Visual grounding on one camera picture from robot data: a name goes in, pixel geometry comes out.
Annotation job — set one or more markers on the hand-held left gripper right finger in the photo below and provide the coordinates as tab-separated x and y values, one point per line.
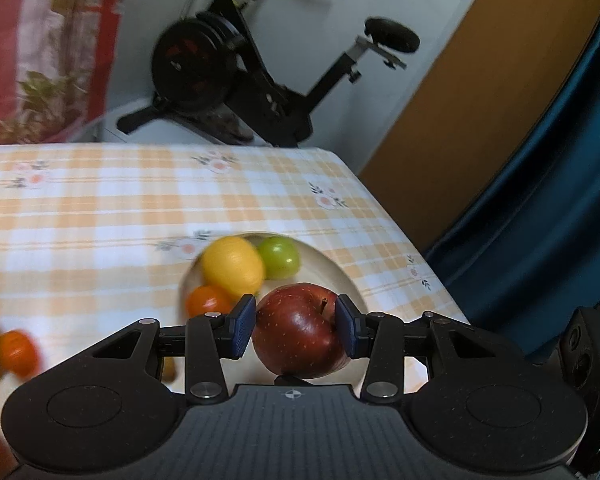
349	327

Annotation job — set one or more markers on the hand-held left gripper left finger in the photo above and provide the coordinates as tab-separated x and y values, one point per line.
242	327

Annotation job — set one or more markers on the small orange tangerine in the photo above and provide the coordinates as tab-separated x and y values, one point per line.
208	301
17	353

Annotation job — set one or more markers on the bright red apple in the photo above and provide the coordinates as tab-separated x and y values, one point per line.
300	332

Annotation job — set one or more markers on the cream round plate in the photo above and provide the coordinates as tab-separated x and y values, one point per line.
330	277

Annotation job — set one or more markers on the yellow lemon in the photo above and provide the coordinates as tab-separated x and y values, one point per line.
232	266

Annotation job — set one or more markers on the green lime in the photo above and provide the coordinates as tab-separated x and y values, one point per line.
278	257

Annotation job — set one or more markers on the checked floral tablecloth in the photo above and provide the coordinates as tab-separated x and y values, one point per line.
105	220

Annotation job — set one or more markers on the dark blue curtain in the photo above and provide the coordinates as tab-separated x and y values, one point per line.
530	210

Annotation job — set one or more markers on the wooden door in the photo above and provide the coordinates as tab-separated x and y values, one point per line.
455	110

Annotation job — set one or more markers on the black exercise bike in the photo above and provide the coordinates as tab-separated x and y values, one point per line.
195	65

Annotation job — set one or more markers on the printed wall tapestry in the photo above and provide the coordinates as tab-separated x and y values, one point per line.
30	35

